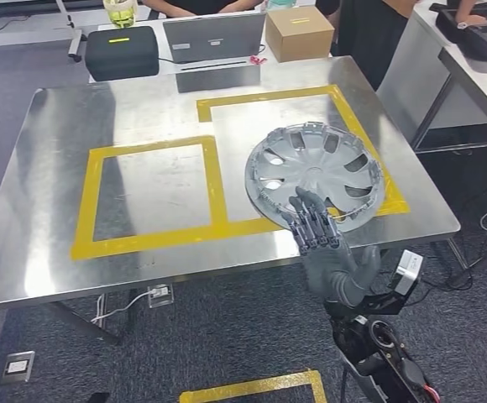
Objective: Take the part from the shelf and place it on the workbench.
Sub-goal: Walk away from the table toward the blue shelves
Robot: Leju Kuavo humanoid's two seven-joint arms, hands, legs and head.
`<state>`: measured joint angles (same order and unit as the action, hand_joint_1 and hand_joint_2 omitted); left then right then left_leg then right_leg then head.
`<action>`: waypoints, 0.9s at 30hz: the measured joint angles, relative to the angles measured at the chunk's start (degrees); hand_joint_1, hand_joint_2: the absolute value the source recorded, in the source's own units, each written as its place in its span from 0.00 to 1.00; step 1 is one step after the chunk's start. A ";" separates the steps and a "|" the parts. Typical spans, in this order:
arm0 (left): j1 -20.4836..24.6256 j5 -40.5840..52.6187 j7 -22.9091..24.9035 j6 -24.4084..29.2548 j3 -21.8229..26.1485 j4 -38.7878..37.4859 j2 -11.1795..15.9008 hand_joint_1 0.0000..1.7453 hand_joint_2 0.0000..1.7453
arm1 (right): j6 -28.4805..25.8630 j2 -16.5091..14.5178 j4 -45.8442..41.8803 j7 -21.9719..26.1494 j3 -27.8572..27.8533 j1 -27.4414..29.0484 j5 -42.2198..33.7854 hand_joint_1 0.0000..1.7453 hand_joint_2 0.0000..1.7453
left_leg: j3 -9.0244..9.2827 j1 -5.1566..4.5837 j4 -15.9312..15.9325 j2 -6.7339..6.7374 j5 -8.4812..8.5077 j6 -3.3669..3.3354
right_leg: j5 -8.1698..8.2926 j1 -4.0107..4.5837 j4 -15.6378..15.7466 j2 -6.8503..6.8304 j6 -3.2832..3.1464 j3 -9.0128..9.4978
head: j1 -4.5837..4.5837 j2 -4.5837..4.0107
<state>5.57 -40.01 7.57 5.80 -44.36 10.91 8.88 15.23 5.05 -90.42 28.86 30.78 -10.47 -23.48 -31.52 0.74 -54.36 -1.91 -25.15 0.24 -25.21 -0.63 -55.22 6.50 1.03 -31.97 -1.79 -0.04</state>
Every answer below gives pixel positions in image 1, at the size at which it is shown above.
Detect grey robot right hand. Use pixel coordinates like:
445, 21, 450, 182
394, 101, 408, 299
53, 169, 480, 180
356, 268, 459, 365
281, 186, 382, 309

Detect silver wheel hubcap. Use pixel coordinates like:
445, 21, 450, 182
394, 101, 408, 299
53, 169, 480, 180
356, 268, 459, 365
244, 121, 385, 233

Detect yellow floor tape outline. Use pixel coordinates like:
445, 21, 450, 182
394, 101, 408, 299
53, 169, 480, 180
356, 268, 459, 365
179, 369, 328, 403

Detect large yellow tape rectangle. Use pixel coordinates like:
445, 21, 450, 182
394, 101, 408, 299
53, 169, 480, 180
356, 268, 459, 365
196, 84, 411, 238

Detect steel floor socket box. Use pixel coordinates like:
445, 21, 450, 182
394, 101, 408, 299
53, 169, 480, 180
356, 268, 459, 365
0, 350, 36, 385
147, 283, 174, 309

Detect person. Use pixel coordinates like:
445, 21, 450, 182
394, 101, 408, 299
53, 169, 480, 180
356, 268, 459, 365
453, 0, 487, 29
315, 0, 421, 92
141, 0, 265, 18

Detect brown cardboard box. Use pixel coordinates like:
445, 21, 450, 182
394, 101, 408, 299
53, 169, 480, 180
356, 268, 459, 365
265, 5, 335, 63

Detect teal item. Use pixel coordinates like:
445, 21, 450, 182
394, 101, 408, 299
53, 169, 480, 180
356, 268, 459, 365
264, 0, 299, 13

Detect grey laptop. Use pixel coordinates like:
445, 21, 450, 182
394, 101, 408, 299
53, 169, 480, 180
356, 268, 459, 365
162, 12, 267, 73

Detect small yellow tape rectangle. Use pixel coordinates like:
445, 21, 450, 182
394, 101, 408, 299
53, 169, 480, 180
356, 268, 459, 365
70, 134, 230, 261

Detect black carrying case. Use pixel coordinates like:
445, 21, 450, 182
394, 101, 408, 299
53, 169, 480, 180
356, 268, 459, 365
85, 26, 160, 83

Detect clear cup yellow contents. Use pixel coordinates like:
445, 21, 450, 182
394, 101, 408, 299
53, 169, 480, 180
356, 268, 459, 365
102, 0, 138, 29

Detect small steel table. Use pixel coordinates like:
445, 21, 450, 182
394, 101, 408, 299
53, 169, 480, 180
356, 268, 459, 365
0, 55, 471, 346

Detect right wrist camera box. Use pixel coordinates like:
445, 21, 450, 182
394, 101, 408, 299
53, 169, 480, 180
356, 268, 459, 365
393, 250, 424, 297

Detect white frame table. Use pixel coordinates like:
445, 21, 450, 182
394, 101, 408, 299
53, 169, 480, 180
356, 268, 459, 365
0, 0, 85, 62

